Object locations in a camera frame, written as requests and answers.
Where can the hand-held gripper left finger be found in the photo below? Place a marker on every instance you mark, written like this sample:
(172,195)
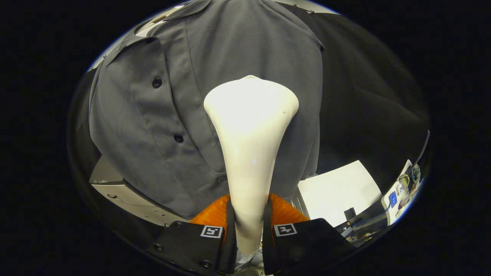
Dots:
(231,237)

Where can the grey button-up shirt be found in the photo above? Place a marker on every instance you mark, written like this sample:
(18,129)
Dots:
(126,115)

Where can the small blue device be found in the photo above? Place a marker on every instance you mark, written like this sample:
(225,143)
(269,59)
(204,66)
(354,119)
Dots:
(393,199)

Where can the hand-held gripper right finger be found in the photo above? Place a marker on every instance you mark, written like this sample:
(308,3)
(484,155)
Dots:
(267,241)

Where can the white garment steamer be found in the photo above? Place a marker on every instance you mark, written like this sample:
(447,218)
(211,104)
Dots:
(249,134)

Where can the grey drawer cabinet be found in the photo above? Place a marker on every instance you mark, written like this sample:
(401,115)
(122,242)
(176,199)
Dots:
(122,195)

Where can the white-topped drawer cabinet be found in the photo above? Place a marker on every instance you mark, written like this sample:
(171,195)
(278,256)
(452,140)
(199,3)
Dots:
(337,191)

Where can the white side desk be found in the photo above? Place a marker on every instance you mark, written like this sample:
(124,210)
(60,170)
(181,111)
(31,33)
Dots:
(391,215)

